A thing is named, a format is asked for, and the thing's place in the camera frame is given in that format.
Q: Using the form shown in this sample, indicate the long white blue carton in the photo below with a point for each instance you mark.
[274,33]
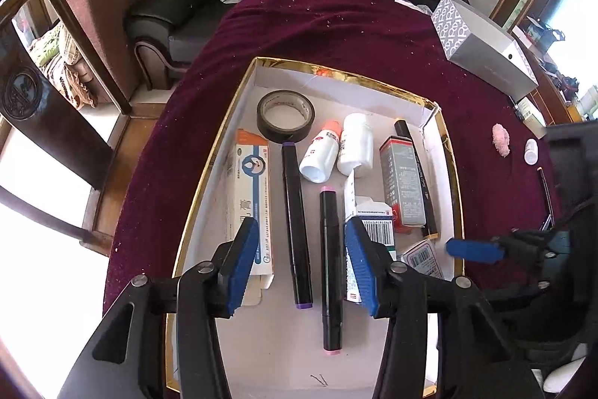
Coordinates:
[250,193]

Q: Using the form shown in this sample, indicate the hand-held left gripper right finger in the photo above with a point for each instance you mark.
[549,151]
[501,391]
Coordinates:
[359,263]

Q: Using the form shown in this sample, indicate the small white barcode carton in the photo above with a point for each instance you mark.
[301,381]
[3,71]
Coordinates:
[420,258]

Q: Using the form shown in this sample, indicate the black tape roll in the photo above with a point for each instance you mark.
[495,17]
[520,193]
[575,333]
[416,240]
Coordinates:
[285,136]

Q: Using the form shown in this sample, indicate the pink fluffy sponge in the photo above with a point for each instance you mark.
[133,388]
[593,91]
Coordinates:
[501,139]

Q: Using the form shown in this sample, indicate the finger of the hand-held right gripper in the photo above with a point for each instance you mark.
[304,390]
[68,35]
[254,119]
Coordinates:
[472,249]
[523,294]

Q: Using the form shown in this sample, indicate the plain white plastic bottle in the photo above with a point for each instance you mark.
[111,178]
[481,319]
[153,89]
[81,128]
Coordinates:
[355,146]

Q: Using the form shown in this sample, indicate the black marker purple caps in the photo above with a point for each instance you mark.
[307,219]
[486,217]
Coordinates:
[296,216]

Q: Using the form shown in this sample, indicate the silver patterned gift box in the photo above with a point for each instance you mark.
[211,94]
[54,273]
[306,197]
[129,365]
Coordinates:
[490,53]

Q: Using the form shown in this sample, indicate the grey carton red band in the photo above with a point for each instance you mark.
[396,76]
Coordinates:
[402,184]

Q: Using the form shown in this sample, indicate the maroon velvet tablecloth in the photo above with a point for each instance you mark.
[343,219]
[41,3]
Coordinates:
[350,29]

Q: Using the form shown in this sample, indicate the striped cloth pile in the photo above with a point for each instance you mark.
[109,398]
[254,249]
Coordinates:
[60,62]

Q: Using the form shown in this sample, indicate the small white bottle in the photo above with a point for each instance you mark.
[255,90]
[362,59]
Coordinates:
[531,152]

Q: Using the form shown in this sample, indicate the cluttered wooden sideboard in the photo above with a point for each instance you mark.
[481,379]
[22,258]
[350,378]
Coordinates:
[546,53]

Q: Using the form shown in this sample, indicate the dark wooden chair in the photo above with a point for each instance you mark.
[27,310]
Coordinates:
[37,100]

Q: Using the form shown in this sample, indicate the white paper sheet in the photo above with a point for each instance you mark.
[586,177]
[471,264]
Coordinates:
[413,5]

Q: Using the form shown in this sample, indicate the blue white medicine carton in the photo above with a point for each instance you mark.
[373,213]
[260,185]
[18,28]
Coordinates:
[373,223]

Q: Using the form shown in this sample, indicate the white gold-rimmed cardboard box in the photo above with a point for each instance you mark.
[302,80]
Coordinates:
[280,357]

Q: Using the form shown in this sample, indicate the cream small box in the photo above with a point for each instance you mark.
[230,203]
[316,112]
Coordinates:
[530,114]

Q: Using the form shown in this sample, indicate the white bottle orange cap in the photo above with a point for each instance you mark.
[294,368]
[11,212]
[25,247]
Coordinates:
[317,156]

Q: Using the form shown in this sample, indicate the slim black pen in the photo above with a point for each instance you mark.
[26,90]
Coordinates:
[544,193]

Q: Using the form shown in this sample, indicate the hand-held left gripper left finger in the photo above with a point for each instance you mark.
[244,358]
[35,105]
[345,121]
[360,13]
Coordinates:
[243,263]

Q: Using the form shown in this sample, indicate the black cosmetic pen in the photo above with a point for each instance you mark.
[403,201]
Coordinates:
[402,129]

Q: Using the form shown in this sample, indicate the black marker pink caps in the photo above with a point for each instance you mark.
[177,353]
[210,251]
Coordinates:
[330,263]

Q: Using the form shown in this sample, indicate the pink brown armchair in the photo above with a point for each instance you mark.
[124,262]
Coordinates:
[107,6]

